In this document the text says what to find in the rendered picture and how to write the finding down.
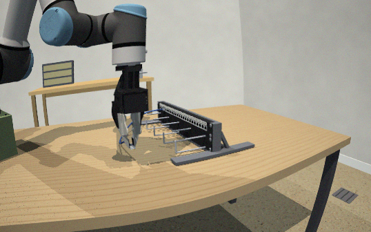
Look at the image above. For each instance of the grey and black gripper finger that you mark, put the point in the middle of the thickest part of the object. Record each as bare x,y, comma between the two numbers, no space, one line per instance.
120,121
136,127

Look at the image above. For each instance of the black network patch panel rack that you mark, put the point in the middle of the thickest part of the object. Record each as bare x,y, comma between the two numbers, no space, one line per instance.
200,130

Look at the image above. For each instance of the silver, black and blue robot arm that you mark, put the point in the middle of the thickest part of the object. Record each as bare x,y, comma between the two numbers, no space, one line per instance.
62,25

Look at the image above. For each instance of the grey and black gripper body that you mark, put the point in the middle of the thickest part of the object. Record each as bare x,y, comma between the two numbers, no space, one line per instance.
133,99

